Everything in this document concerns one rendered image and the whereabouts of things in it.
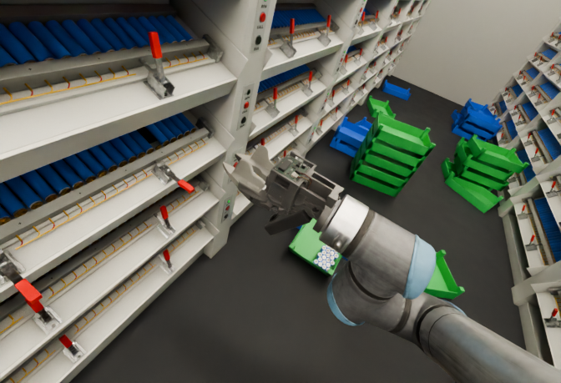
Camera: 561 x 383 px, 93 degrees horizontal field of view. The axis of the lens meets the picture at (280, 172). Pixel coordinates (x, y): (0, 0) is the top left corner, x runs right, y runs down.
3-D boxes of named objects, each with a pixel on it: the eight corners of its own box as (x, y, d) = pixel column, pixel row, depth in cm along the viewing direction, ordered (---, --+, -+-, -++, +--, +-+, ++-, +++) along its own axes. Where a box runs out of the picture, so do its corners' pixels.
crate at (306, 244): (329, 277, 110) (331, 275, 103) (288, 249, 115) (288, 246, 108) (361, 218, 121) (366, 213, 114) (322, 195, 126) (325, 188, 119)
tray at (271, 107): (320, 94, 123) (341, 71, 114) (241, 145, 79) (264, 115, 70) (290, 62, 123) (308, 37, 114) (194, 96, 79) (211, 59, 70)
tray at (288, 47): (336, 51, 111) (361, 22, 101) (253, 83, 67) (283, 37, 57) (303, 16, 111) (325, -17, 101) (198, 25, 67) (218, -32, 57)
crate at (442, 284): (434, 259, 133) (444, 249, 128) (452, 299, 117) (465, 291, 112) (379, 249, 129) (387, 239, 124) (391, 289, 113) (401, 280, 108)
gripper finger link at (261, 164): (250, 130, 51) (286, 157, 48) (245, 153, 55) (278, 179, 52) (239, 135, 49) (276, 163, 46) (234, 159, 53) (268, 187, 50)
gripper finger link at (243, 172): (227, 142, 46) (274, 165, 45) (223, 167, 50) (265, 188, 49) (217, 151, 44) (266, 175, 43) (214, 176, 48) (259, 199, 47)
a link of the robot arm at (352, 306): (376, 342, 49) (416, 314, 42) (318, 316, 50) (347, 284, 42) (375, 295, 57) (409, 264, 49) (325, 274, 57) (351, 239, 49)
